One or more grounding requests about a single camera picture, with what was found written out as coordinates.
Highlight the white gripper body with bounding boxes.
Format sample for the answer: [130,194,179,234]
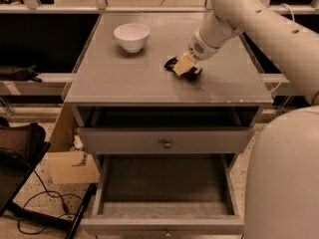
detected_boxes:
[188,31,217,61]

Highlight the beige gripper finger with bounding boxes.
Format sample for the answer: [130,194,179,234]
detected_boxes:
[173,53,196,76]

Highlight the black rxbar chocolate bar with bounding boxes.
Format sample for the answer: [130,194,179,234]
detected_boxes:
[164,57,202,81]

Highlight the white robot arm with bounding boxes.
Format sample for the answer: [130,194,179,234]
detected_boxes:
[173,0,319,239]

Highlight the grey wooden drawer cabinet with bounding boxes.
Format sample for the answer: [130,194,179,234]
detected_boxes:
[63,11,274,164]

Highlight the brass upper drawer knob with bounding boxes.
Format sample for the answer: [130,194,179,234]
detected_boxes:
[162,139,172,148]

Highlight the grey upper drawer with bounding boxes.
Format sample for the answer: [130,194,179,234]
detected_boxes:
[78,127,254,154]

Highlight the grey open middle drawer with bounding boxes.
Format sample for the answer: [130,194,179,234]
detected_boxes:
[81,154,243,236]

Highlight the white ceramic bowl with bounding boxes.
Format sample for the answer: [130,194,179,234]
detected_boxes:
[114,23,151,53]

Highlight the brown cardboard box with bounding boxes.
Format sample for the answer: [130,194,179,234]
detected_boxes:
[47,106,100,184]

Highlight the black folding chair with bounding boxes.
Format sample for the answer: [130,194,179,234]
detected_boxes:
[0,117,97,239]

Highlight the aluminium frame railing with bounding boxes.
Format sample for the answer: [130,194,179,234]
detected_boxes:
[1,0,319,103]

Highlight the black cloth on rail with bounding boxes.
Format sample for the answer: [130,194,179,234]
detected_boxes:
[0,65,42,83]

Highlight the black floor cable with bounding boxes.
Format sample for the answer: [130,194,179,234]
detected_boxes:
[16,169,84,236]

